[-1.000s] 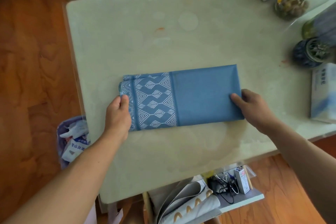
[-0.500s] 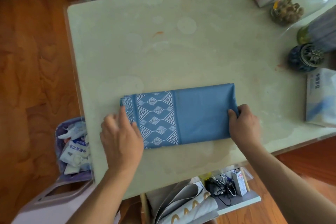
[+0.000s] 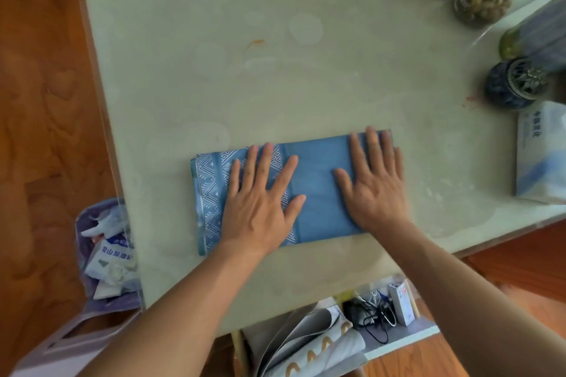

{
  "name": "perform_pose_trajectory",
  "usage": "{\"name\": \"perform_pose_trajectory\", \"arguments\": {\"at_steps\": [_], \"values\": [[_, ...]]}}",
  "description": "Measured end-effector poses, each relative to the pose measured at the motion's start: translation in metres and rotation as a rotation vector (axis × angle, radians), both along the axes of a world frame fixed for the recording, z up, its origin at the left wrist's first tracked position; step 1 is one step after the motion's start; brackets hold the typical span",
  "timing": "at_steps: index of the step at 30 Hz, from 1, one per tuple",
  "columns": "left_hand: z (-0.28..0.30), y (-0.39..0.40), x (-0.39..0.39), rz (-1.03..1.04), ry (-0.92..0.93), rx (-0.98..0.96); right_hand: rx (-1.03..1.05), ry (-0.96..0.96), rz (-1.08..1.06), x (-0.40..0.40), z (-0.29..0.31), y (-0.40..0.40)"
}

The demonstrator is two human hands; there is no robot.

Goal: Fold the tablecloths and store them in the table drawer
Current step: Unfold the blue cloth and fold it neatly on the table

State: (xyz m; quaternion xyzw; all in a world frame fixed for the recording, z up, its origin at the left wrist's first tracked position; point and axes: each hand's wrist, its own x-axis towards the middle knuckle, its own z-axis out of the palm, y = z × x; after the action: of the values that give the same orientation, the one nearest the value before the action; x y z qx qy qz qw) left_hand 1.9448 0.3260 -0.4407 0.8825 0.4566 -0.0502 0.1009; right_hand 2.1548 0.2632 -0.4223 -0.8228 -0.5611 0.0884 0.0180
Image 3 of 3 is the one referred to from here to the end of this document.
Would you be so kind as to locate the person's left hand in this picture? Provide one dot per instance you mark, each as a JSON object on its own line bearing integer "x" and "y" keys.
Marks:
{"x": 261, "y": 209}

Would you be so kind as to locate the person's right hand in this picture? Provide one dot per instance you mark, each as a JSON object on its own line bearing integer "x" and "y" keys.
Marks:
{"x": 378, "y": 191}

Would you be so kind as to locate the blue patterned cloth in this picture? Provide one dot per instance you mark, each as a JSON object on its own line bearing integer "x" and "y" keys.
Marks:
{"x": 318, "y": 195}

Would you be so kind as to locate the wooden drawer white front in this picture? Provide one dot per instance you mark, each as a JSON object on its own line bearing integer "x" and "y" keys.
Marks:
{"x": 398, "y": 337}

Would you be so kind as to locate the white blue tissue pack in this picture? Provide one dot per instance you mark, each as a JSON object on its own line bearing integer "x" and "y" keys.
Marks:
{"x": 541, "y": 160}

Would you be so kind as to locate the person's left forearm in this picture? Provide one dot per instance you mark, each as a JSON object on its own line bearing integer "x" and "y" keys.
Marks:
{"x": 163, "y": 319}

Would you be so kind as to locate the person's right forearm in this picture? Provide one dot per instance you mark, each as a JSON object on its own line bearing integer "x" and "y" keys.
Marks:
{"x": 477, "y": 306}

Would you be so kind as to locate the small white box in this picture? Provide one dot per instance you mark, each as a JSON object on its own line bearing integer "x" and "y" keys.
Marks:
{"x": 402, "y": 304}

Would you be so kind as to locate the cream marble table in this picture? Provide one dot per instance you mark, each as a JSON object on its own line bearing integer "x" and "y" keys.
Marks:
{"x": 309, "y": 58}

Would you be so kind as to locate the small bin with lavender bag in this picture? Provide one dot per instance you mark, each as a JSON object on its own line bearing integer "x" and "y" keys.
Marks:
{"x": 110, "y": 257}

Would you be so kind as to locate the dark patterned canister lid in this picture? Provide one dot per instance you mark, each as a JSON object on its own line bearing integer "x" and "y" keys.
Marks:
{"x": 515, "y": 83}

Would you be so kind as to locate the grey open canister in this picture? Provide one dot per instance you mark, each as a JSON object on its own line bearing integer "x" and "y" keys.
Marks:
{"x": 535, "y": 36}

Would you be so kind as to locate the pink plastic stool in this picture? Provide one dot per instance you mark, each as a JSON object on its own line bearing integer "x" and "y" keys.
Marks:
{"x": 57, "y": 350}

